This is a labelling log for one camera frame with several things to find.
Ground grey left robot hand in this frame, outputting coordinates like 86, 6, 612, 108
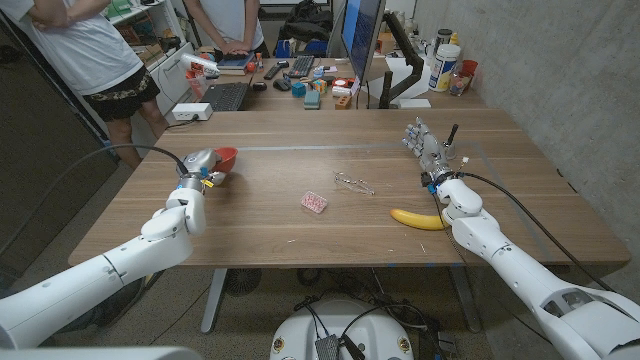
175, 147, 228, 195

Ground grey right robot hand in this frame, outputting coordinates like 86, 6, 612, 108
401, 116, 457, 187

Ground red bowl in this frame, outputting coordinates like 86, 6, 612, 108
213, 146, 239, 175

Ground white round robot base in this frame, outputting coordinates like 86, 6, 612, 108
269, 298, 415, 360

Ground yellow banana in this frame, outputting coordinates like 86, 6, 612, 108
389, 208, 446, 232

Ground black stick on grey base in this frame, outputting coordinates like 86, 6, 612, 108
444, 123, 460, 160

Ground white power strip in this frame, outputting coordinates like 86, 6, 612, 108
171, 102, 214, 122

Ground clear glass jar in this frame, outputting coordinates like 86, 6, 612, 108
448, 69, 474, 97

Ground black laptop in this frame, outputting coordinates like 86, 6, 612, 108
199, 81, 251, 112

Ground white canister blue label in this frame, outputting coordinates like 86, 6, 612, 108
428, 43, 462, 93

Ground white paper sheet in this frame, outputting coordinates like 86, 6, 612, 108
367, 55, 434, 101

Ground white shelf cabinet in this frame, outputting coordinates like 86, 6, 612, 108
102, 0, 196, 116

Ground red cup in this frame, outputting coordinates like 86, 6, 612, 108
459, 59, 479, 90

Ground white spray can red label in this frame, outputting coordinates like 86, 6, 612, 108
179, 52, 221, 80

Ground wooden desk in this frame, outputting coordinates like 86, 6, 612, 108
197, 55, 489, 112

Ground red white small gadget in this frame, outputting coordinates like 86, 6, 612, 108
331, 76, 356, 98

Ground blue book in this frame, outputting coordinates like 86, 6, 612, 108
216, 51, 256, 76

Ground black remote control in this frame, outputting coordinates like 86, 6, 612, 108
263, 60, 290, 81

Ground pink patterned small box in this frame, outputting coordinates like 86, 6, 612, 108
300, 190, 329, 215

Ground round black fan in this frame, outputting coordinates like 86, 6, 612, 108
223, 268, 263, 298

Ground grey table leg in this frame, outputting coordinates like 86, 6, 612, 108
448, 265, 482, 334
200, 268, 229, 335

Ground computer monitor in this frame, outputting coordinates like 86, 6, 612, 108
339, 0, 387, 84

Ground black keyboard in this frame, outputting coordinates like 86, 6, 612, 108
287, 54, 316, 79

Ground person in plain white shirt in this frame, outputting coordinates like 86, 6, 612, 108
182, 0, 266, 57

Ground blue chair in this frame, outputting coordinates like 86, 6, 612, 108
274, 38, 330, 58

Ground dark cabinet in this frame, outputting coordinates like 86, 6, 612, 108
0, 14, 120, 279

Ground person in camouflage shorts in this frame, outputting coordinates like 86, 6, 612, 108
0, 0, 171, 170

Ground black backpack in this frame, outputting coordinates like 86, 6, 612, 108
278, 0, 334, 44

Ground white robot torso edge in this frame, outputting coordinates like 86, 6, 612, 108
0, 346, 204, 360

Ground black power strip cord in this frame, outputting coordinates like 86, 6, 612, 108
164, 115, 200, 130

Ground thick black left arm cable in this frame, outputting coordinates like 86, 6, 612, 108
0, 143, 190, 256

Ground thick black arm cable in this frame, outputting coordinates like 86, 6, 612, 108
0, 143, 190, 256
457, 171, 614, 292

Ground clear wire-frame glasses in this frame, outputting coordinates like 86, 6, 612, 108
333, 171, 376, 196

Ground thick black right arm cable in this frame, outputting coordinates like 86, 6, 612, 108
457, 171, 614, 292

